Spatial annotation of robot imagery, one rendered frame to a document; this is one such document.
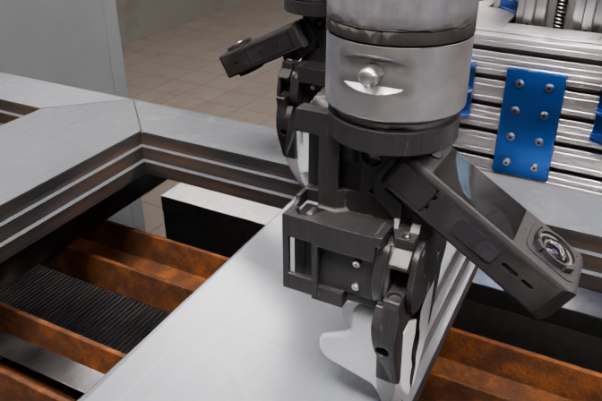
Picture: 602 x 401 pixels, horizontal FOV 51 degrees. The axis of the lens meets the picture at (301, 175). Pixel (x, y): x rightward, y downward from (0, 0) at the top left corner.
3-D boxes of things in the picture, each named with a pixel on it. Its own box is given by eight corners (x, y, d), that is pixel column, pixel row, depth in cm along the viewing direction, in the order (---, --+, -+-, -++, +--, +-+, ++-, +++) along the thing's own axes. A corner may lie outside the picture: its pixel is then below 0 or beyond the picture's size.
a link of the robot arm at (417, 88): (490, 20, 34) (448, 60, 27) (478, 101, 36) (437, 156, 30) (359, 6, 37) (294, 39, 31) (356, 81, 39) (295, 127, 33)
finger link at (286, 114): (289, 164, 65) (289, 82, 61) (276, 161, 66) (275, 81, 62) (310, 147, 69) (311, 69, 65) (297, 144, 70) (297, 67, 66)
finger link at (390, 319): (389, 343, 42) (399, 231, 38) (415, 352, 41) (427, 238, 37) (362, 391, 38) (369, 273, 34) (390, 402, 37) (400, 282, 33)
